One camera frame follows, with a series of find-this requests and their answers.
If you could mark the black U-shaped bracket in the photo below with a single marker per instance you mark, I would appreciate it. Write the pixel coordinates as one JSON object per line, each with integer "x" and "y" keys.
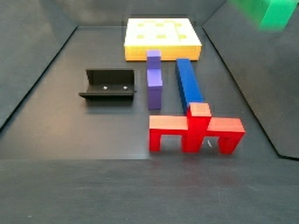
{"x": 109, "y": 83}

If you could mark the red cross-shaped block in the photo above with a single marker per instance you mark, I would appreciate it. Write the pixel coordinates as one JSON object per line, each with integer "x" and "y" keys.
{"x": 193, "y": 127}

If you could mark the yellow slotted board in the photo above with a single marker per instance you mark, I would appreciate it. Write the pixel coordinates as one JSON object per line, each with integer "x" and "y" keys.
{"x": 169, "y": 35}

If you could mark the green rectangular block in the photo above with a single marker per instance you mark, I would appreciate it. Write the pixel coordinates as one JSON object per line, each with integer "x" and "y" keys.
{"x": 268, "y": 14}

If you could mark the purple stepped block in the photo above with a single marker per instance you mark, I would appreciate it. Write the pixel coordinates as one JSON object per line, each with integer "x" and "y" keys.
{"x": 153, "y": 79}

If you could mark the blue rectangular block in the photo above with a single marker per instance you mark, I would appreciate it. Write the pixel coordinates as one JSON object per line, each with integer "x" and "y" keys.
{"x": 187, "y": 83}

